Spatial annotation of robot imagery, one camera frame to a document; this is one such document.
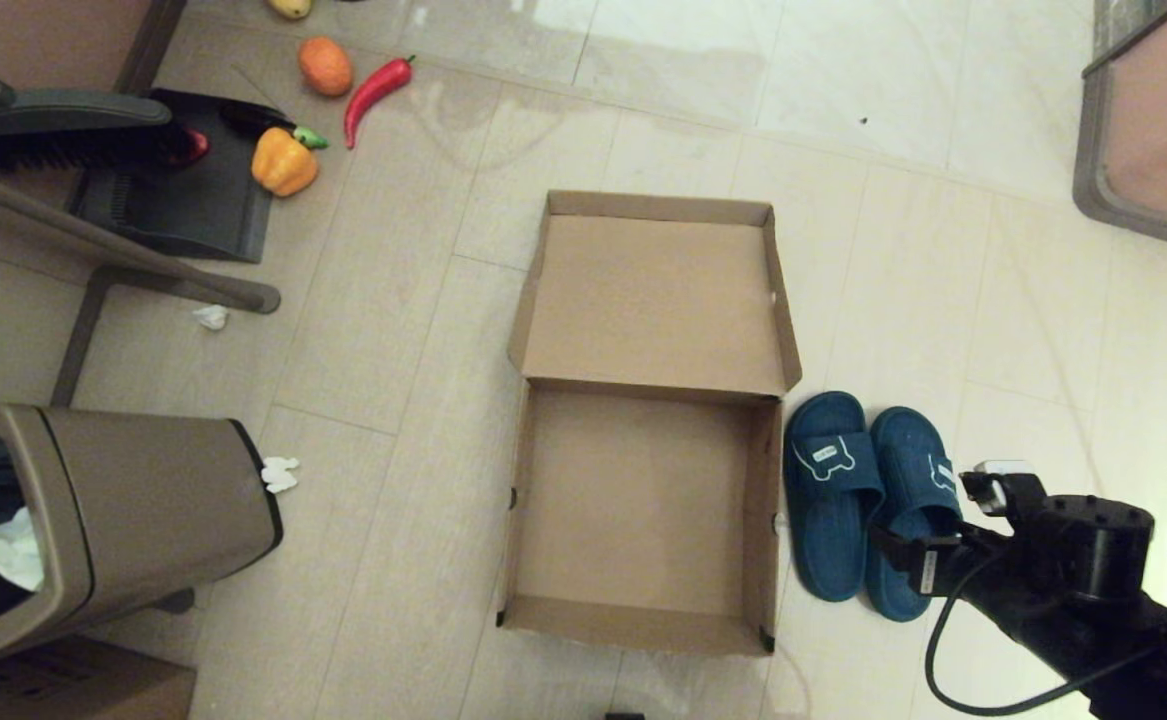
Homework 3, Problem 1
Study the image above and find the black dustpan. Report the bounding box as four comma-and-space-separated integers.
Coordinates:
73, 89, 294, 265

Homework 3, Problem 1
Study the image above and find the orange fruit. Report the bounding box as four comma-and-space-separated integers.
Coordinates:
299, 38, 355, 99

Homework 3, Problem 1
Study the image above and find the dark eggplant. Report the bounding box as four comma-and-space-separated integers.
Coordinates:
220, 103, 296, 141

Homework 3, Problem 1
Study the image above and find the red chili pepper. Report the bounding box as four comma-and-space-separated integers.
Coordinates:
344, 57, 415, 151

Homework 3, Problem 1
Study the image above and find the dark blue slipper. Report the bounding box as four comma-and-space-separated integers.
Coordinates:
865, 406, 964, 623
783, 391, 886, 603

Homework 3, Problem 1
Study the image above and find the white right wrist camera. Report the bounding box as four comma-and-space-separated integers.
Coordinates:
960, 459, 1031, 509

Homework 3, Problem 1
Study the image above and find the brown cardboard carton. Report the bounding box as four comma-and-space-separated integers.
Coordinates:
0, 636, 197, 720

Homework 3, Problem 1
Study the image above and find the yellow bell pepper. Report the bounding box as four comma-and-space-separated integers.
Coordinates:
251, 127, 329, 199

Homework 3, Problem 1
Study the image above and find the black tagged right camera cable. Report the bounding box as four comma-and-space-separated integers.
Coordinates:
918, 550, 1159, 717

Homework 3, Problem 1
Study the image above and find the brown plastic trash bin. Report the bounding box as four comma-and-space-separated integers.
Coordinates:
0, 404, 285, 673

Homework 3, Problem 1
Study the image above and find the black broom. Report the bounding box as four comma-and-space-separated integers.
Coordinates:
0, 47, 194, 176

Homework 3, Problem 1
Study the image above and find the brown metal furniture frame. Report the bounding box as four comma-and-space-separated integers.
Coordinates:
0, 160, 282, 409

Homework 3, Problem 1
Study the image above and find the brown cabinet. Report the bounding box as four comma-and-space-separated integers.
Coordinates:
0, 0, 189, 111

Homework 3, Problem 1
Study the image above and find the brown cardboard shoe box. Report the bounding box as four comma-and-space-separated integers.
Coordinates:
496, 190, 804, 656

